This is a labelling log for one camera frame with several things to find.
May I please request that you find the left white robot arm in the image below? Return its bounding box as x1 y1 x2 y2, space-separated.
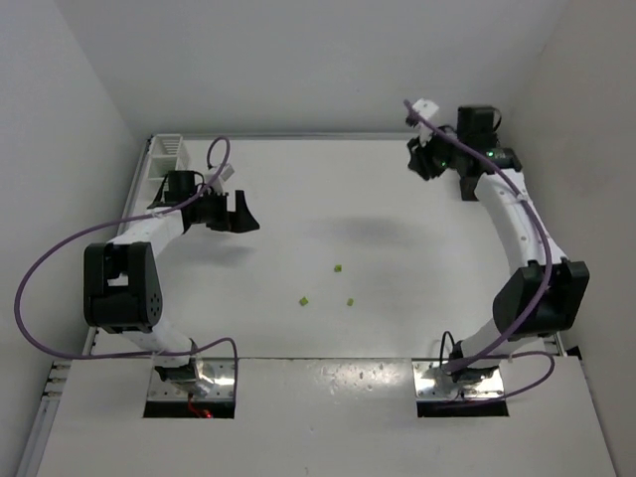
83 170 259 392

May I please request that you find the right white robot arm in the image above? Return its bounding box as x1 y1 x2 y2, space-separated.
405 98 590 380

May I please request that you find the black slotted container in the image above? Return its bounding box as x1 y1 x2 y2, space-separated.
459 177 479 202

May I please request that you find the white slotted container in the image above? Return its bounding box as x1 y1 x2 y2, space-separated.
147 134 191 182

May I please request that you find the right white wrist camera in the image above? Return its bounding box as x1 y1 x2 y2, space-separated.
407 98 439 144

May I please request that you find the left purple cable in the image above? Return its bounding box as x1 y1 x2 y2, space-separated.
13 136 238 359

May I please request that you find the purple cable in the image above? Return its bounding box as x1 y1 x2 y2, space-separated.
13 136 238 359
402 98 556 408

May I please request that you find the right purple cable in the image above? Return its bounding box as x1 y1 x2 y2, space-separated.
402 98 556 408

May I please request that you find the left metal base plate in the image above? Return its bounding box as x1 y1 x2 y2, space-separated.
146 358 236 402

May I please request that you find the metal base plate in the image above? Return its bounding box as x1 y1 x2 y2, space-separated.
146 358 236 402
411 361 505 402

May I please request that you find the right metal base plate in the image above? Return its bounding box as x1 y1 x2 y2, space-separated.
411 361 505 402

